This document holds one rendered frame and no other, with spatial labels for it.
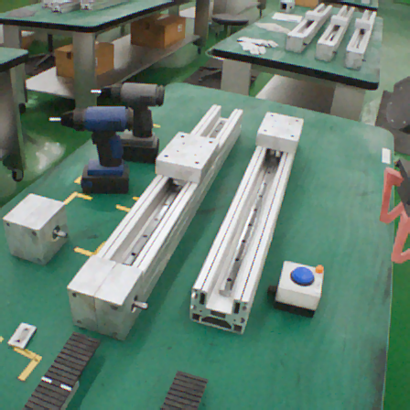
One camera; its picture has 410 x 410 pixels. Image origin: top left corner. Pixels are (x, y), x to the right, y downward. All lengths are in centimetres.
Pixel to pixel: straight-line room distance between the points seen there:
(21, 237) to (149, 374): 38
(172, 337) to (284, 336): 20
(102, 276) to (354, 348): 47
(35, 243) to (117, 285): 24
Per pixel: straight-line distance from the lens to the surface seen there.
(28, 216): 93
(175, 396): 70
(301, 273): 85
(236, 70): 257
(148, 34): 460
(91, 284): 76
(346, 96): 249
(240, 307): 77
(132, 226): 90
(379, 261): 107
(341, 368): 82
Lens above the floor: 141
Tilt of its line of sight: 34 degrees down
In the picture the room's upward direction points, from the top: 5 degrees clockwise
